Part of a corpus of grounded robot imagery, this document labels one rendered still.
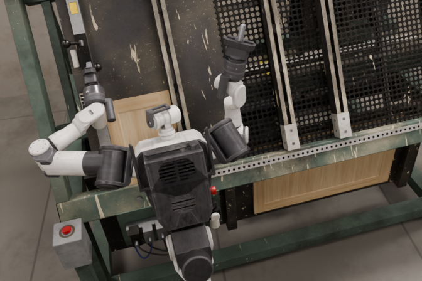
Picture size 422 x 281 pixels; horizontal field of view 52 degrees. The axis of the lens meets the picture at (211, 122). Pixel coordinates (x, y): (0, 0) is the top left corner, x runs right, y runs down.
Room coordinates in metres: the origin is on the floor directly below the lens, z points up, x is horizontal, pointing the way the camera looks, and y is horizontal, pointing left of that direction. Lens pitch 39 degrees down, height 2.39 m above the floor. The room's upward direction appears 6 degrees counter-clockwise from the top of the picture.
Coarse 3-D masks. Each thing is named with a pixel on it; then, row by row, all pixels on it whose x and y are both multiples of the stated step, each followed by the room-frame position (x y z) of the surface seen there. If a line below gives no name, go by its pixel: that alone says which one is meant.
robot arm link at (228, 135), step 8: (224, 128) 1.23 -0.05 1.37; (232, 128) 1.24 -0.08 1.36; (216, 136) 1.23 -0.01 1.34; (224, 136) 1.21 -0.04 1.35; (232, 136) 1.21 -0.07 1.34; (240, 136) 1.22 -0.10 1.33; (224, 144) 1.20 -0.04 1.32; (232, 144) 1.19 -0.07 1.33; (240, 144) 1.19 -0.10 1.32; (224, 152) 1.19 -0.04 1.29; (232, 152) 1.17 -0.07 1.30
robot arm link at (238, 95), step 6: (240, 84) 1.42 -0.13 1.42; (234, 90) 1.40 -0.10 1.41; (240, 90) 1.40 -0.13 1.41; (234, 96) 1.39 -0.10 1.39; (240, 96) 1.41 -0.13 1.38; (228, 102) 1.46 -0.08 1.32; (234, 102) 1.40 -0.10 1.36; (240, 102) 1.41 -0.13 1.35; (228, 108) 1.43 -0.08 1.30; (234, 108) 1.41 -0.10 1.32
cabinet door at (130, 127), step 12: (144, 96) 1.68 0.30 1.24; (156, 96) 1.69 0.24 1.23; (168, 96) 1.69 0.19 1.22; (120, 108) 1.65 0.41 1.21; (132, 108) 1.65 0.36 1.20; (144, 108) 1.66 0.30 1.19; (120, 120) 1.62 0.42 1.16; (132, 120) 1.62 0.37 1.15; (144, 120) 1.63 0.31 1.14; (120, 132) 1.59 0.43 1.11; (132, 132) 1.59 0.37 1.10; (144, 132) 1.60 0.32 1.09; (156, 132) 1.60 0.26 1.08; (120, 144) 1.56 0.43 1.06; (132, 144) 1.56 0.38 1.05; (132, 180) 1.47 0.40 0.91
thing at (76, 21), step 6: (66, 0) 1.86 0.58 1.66; (72, 0) 1.86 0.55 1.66; (78, 6) 1.85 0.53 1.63; (78, 12) 1.84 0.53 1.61; (72, 18) 1.82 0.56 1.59; (78, 18) 1.83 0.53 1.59; (72, 24) 1.81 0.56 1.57; (78, 24) 1.81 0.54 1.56; (78, 30) 1.80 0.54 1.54; (84, 30) 1.80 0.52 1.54; (90, 54) 1.77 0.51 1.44; (102, 132) 1.56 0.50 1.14; (108, 132) 1.57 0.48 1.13; (102, 138) 1.55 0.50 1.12; (108, 138) 1.55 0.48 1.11; (102, 144) 1.54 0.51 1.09
